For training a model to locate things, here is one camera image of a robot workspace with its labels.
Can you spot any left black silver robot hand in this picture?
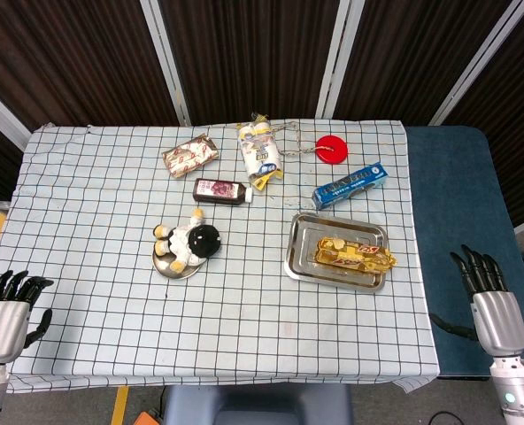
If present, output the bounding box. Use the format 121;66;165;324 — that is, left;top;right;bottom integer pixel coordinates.
0;269;54;365

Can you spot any round metal plate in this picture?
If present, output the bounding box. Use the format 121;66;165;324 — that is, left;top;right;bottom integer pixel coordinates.
152;247;208;282

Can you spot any black white plush toy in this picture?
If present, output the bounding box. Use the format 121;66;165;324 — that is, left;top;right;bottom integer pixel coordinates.
152;207;222;274

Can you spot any blue toothpaste box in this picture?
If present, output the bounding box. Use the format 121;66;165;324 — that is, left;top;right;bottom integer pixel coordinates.
311;161;389;212

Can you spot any rectangular metal tray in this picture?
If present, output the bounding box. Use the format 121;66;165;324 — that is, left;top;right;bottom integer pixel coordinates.
284;212;388;293

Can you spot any silver red snack packet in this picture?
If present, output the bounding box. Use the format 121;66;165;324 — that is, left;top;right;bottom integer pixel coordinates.
161;135;221;180

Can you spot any gold cracker packet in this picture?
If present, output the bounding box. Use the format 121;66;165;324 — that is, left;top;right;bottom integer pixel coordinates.
310;236;398;272

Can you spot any braided beige rope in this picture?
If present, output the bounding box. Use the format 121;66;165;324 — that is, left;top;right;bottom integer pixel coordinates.
268;120;323;157

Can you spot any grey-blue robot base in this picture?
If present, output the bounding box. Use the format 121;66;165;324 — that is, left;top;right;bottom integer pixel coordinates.
162;383;355;425

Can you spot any checkered light blue tablecloth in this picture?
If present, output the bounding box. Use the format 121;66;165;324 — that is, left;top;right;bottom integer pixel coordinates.
0;119;440;395

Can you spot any white yellow snack bag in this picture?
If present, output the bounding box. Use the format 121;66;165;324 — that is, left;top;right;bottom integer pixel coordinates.
236;112;285;192

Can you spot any dark brown small bottle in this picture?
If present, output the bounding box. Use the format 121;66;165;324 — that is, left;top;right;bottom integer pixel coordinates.
192;177;254;207

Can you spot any black floor cable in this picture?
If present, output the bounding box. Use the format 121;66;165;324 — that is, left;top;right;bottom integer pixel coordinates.
429;410;460;425

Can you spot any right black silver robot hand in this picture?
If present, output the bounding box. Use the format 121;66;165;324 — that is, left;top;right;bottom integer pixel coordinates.
429;244;524;357

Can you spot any red plastic disc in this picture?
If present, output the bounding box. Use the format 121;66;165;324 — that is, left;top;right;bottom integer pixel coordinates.
315;135;351;166

